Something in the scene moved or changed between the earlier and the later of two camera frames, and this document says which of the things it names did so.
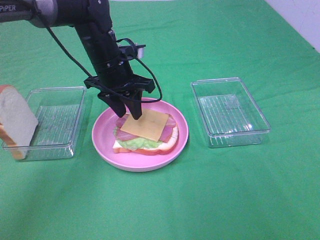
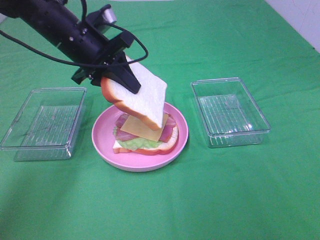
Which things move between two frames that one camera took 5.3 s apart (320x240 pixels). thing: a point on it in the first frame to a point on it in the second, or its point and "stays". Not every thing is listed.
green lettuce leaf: x=136 y=143 stays
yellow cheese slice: x=151 y=124 stays
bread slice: x=16 y=119 to x=147 y=106
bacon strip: x=170 y=123 stays
